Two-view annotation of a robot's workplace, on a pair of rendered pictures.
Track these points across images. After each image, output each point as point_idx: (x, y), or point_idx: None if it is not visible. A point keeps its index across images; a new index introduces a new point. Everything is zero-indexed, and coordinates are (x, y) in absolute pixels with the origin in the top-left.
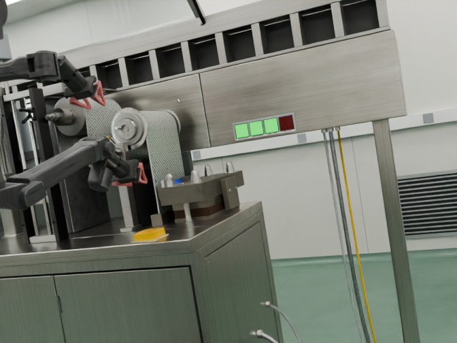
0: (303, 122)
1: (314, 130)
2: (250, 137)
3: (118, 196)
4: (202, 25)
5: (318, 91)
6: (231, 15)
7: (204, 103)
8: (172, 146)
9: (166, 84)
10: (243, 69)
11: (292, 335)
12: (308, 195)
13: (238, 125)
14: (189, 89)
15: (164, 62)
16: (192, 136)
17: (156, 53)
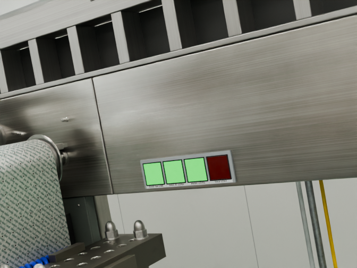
0: (246, 169)
1: (264, 183)
2: (166, 186)
3: None
4: (92, 0)
5: (269, 116)
6: None
7: (101, 125)
8: (42, 200)
9: (51, 93)
10: (152, 73)
11: None
12: (353, 194)
13: (148, 165)
14: (80, 102)
15: (56, 55)
16: (87, 175)
17: (39, 44)
